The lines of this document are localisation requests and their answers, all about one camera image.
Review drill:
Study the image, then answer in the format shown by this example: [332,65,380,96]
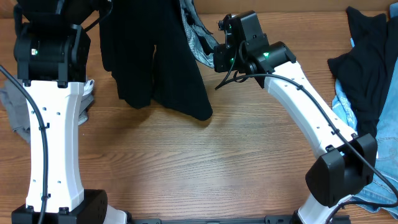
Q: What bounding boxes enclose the dark navy garment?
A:
[327,6,397,137]

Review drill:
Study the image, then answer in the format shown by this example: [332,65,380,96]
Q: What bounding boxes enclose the black shorts patterned lining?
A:
[99,0,213,121]

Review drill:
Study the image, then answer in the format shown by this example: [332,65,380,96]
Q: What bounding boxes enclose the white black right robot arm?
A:
[213,11,377,223]

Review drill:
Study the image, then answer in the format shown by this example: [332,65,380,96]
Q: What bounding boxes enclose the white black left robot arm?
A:
[10,0,131,224]

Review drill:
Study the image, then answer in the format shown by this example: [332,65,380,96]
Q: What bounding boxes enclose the blue denim jeans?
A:
[351,3,397,204]

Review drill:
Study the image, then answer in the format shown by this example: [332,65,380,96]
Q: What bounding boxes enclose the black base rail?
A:
[127,214,351,224]

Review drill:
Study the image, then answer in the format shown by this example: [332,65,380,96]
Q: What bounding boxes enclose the grey folded garment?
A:
[1,80,95,144]

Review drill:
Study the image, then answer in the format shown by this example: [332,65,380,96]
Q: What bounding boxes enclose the light blue garment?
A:
[331,78,358,131]

